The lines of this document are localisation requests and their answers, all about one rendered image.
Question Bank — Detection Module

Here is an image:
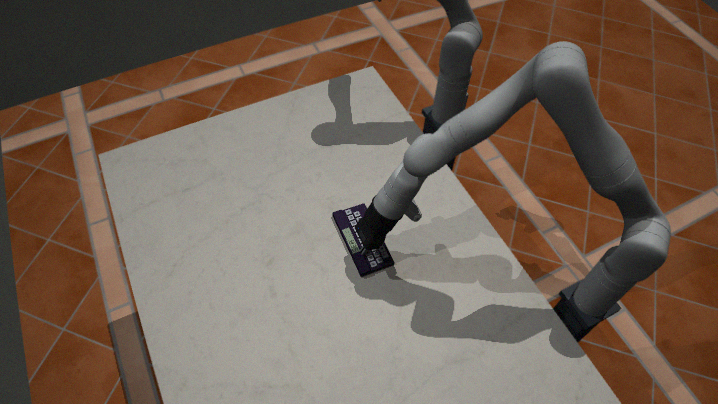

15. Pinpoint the dark purple keyboard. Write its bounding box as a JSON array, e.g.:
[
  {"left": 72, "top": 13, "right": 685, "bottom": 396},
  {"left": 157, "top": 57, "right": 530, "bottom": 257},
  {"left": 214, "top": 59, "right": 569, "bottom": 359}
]
[{"left": 333, "top": 203, "right": 395, "bottom": 277}]

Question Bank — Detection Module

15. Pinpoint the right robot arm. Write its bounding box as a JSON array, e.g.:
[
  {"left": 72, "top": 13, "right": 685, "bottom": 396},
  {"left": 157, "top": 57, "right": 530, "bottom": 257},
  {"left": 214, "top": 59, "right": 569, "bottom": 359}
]
[{"left": 432, "top": 0, "right": 483, "bottom": 125}]

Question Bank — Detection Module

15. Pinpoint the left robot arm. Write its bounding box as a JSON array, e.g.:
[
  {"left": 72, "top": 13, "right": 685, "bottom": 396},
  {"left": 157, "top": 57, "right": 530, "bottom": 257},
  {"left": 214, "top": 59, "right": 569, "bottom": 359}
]
[{"left": 384, "top": 41, "right": 671, "bottom": 317}]

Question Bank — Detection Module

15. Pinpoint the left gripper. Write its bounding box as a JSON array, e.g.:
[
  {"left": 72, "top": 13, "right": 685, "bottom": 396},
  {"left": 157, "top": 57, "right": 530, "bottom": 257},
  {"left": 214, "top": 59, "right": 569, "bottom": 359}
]
[{"left": 355, "top": 186, "right": 422, "bottom": 255}]

